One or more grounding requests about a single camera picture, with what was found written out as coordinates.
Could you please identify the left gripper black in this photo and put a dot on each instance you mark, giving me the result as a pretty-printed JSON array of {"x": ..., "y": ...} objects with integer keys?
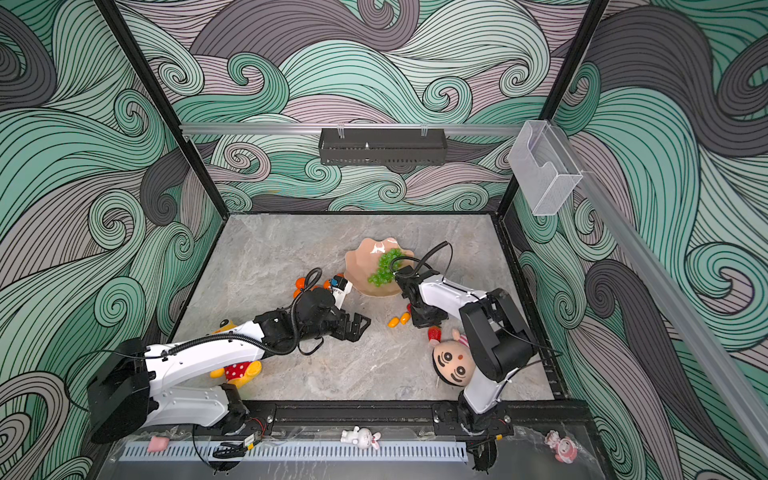
[{"x": 356, "y": 332}]

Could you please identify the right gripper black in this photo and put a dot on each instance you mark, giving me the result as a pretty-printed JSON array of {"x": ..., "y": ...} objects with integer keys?
[{"x": 440, "y": 316}]

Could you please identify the strawberry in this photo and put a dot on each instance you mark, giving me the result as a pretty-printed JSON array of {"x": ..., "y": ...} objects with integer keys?
[{"x": 434, "y": 334}]

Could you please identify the pink fruit bowl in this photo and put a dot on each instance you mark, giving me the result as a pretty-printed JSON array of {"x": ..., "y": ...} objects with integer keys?
[{"x": 362, "y": 261}]

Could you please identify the green grape bunch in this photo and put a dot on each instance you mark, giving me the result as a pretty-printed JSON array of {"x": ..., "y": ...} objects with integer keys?
[{"x": 386, "y": 269}]

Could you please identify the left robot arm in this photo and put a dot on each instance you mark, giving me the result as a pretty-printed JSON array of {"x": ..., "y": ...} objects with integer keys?
[{"x": 192, "y": 382}]

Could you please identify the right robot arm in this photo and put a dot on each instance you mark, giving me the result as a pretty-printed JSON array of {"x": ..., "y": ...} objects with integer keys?
[{"x": 493, "y": 344}]

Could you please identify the pig-face plush doll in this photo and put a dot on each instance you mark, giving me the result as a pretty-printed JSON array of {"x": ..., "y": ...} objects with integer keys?
[{"x": 452, "y": 359}]

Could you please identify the white bunny figurine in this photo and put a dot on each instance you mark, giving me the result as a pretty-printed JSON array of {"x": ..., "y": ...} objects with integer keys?
[{"x": 362, "y": 438}]

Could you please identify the yellow plush toy red dress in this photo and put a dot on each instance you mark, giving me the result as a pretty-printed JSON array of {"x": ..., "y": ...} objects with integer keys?
[{"x": 238, "y": 374}]

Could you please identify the pink pig figurine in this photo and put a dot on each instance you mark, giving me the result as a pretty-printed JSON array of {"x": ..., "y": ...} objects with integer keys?
[{"x": 564, "y": 448}]

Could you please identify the small pink eraser toy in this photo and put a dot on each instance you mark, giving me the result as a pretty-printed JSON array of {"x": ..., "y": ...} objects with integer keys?
[{"x": 158, "y": 444}]

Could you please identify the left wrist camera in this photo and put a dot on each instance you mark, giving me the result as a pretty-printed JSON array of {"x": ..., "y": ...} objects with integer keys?
[{"x": 340, "y": 287}]

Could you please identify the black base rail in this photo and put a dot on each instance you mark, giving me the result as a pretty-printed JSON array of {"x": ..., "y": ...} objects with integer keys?
[{"x": 441, "y": 417}]

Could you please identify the white slotted cable duct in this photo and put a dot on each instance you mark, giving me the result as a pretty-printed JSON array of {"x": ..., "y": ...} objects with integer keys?
[{"x": 306, "y": 451}]

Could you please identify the black wall tray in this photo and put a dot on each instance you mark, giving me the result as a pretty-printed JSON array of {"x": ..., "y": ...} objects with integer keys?
[{"x": 400, "y": 149}]

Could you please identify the clear plastic wall bin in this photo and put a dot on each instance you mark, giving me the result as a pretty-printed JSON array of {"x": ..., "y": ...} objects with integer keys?
[{"x": 544, "y": 164}]

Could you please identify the aluminium rail back wall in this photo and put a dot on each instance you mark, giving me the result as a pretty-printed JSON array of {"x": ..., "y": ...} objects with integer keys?
[{"x": 275, "y": 128}]

